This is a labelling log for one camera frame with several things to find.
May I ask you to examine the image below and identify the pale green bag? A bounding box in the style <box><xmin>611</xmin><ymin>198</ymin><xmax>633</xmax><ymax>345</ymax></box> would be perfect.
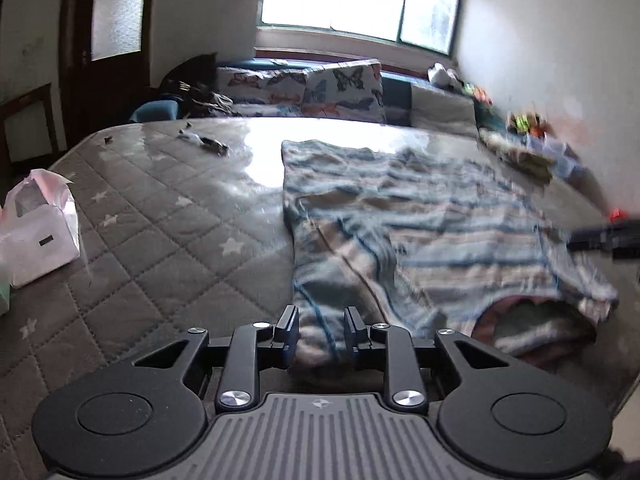
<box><xmin>0</xmin><ymin>260</ymin><xmax>12</xmax><ymax>317</ymax></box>

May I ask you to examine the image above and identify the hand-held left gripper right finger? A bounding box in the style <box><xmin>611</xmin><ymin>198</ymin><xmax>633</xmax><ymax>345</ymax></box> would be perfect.
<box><xmin>343</xmin><ymin>306</ymin><xmax>521</xmax><ymax>410</ymax></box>

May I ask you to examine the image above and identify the blue sofa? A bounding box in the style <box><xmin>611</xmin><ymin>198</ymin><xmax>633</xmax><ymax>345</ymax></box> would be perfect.
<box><xmin>129</xmin><ymin>57</ymin><xmax>481</xmax><ymax>126</ymax></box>

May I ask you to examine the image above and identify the blue beige striped garment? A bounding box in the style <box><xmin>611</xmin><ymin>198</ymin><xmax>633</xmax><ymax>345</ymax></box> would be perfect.
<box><xmin>281</xmin><ymin>139</ymin><xmax>621</xmax><ymax>376</ymax></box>

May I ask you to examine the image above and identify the pile of small plush toys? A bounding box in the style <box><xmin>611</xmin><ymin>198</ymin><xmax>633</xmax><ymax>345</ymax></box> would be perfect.
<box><xmin>507</xmin><ymin>112</ymin><xmax>548</xmax><ymax>138</ymax></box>

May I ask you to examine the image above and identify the clear plastic storage box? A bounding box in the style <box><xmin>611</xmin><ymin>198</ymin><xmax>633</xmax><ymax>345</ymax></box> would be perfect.
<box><xmin>530</xmin><ymin>135</ymin><xmax>586</xmax><ymax>181</ymax></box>

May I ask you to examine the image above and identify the small toy car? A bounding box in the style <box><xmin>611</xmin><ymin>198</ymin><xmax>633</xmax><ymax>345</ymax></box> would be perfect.
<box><xmin>178</xmin><ymin>129</ymin><xmax>230</xmax><ymax>156</ymax></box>

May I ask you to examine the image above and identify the dark wooden door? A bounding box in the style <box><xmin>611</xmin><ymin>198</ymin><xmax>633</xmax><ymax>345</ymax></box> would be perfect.
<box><xmin>60</xmin><ymin>0</ymin><xmax>156</xmax><ymax>133</ymax></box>

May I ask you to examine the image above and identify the white plastic bag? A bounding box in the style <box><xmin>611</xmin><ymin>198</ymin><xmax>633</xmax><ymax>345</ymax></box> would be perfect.
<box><xmin>0</xmin><ymin>169</ymin><xmax>82</xmax><ymax>289</ymax></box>

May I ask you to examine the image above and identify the white plush toy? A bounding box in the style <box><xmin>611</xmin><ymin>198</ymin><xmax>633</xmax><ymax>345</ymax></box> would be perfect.
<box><xmin>427</xmin><ymin>62</ymin><xmax>461</xmax><ymax>87</ymax></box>

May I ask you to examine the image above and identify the grey quilted star table cover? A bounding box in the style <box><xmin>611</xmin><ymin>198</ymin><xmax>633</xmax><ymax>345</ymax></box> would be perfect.
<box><xmin>0</xmin><ymin>116</ymin><xmax>640</xmax><ymax>480</ymax></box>

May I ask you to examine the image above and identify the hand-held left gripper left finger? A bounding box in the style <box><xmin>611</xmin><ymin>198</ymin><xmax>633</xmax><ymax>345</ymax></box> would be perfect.
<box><xmin>132</xmin><ymin>305</ymin><xmax>301</xmax><ymax>410</ymax></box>

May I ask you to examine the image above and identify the grey cushion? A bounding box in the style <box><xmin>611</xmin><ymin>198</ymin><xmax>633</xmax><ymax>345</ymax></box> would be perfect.
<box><xmin>410</xmin><ymin>82</ymin><xmax>478</xmax><ymax>136</ymax></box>

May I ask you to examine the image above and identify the butterfly print pillow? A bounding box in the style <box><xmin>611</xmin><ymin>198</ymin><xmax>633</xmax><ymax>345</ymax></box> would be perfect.
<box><xmin>216</xmin><ymin>66</ymin><xmax>308</xmax><ymax>106</ymax></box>
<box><xmin>302</xmin><ymin>59</ymin><xmax>387</xmax><ymax>123</ymax></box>

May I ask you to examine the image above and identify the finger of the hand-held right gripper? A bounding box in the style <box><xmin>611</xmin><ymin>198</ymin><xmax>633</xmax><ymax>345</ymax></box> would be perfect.
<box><xmin>566</xmin><ymin>220</ymin><xmax>640</xmax><ymax>261</ymax></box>

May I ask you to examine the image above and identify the folded yellow blanket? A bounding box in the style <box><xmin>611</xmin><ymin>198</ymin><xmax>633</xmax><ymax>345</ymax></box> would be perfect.
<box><xmin>477</xmin><ymin>127</ymin><xmax>553</xmax><ymax>181</ymax></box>

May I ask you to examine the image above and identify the wooden chair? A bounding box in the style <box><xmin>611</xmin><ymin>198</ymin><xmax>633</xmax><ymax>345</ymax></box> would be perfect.
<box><xmin>0</xmin><ymin>82</ymin><xmax>61</xmax><ymax>181</ymax></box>

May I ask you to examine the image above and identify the orange green toy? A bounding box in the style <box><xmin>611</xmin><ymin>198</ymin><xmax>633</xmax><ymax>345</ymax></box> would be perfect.
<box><xmin>460</xmin><ymin>81</ymin><xmax>493</xmax><ymax>106</ymax></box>

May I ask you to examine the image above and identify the black bag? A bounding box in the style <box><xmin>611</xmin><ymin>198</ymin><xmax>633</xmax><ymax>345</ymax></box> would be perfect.
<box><xmin>160</xmin><ymin>52</ymin><xmax>233</xmax><ymax>118</ymax></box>

